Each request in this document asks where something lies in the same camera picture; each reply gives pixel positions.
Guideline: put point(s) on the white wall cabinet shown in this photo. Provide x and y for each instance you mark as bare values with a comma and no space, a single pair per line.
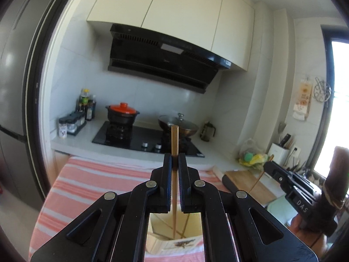
177,16

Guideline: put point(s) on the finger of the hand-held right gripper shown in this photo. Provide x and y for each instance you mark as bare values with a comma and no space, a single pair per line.
278,173

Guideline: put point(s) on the grey refrigerator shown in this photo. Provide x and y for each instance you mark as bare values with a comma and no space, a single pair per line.
13,73

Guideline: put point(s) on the group of condiment bottles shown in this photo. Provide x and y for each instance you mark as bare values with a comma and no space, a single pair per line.
71,124

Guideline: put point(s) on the pink striped tablecloth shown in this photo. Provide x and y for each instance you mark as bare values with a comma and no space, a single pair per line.
81,185

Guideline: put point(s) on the black range hood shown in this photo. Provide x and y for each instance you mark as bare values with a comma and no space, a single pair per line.
163,57

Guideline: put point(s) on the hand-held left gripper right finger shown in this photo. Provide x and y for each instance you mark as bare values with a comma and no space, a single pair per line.
186,188

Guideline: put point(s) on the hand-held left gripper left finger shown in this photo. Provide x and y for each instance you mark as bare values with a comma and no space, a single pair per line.
163,185

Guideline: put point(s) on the wok with glass lid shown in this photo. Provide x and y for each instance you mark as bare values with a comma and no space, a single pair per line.
188,127

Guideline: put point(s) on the person's right hand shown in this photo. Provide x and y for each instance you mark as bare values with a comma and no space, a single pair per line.
297,223

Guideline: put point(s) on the white knife block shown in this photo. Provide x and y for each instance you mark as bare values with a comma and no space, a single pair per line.
278,155

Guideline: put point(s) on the white wall socket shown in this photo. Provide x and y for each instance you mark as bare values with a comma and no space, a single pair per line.
295,152

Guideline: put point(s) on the plastic bag with sponges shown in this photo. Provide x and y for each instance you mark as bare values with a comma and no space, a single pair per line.
253,155

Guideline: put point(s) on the hanging wall calendar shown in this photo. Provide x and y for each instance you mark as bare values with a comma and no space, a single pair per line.
303,98

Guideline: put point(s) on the black gas hob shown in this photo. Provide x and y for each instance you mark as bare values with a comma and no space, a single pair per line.
131,139

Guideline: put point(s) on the brown wooden chopstick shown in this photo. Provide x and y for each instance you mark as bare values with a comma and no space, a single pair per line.
186,225
257,179
174,152

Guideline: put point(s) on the wooden cutting board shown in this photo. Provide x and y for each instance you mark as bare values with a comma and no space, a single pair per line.
245,181

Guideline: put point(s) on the dark glass jug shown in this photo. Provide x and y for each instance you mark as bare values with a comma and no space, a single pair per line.
207,132

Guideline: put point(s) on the dark window frame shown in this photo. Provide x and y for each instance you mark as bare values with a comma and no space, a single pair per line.
325,101

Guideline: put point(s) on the cream plastic utensil holder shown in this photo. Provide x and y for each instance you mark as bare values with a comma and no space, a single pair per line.
169,247

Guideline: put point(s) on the hanging metal trivet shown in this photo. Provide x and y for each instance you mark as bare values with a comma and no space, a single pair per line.
322,90

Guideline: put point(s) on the black pot with red lid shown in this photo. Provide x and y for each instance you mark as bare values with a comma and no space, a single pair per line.
122,113

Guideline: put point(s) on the person's right forearm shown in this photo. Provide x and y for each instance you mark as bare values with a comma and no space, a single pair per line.
319,248

